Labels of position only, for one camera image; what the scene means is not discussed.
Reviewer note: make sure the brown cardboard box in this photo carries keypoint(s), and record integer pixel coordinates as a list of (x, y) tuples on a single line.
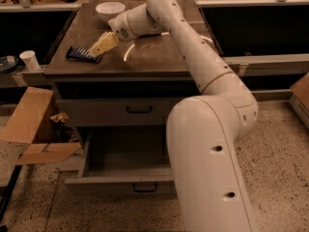
[(31, 124)]

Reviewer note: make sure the dark round plate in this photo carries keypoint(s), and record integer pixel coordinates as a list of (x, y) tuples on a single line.
[(8, 64)]

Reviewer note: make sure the closed grey upper drawer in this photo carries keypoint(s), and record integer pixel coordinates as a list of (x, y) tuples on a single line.
[(112, 112)]

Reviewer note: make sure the open grey middle drawer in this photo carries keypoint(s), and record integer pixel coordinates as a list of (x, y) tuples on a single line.
[(117, 157)]

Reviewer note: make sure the blue rxbar blueberry bar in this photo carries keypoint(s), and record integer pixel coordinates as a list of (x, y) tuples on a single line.
[(81, 55)]

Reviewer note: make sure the cardboard box at right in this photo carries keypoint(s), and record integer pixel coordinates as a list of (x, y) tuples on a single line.
[(299, 100)]

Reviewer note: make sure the white ceramic bowl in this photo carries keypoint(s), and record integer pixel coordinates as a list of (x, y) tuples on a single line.
[(109, 10)]

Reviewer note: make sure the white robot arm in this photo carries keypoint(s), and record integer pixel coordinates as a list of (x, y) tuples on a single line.
[(201, 131)]

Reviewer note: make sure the black middle drawer handle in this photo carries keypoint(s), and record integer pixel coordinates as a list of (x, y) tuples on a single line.
[(144, 187)]

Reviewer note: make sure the black drawer handle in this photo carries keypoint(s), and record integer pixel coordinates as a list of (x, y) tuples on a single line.
[(144, 187), (131, 110)]

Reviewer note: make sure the grey drawer cabinet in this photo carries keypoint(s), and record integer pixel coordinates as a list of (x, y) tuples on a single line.
[(149, 67)]

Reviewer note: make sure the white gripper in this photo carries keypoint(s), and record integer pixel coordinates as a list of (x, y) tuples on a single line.
[(120, 25)]

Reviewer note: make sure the black upper drawer handle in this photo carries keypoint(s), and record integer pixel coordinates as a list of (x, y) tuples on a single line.
[(131, 110)]

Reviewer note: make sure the white paper cup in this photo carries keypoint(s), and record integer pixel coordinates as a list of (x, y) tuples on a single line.
[(30, 60)]

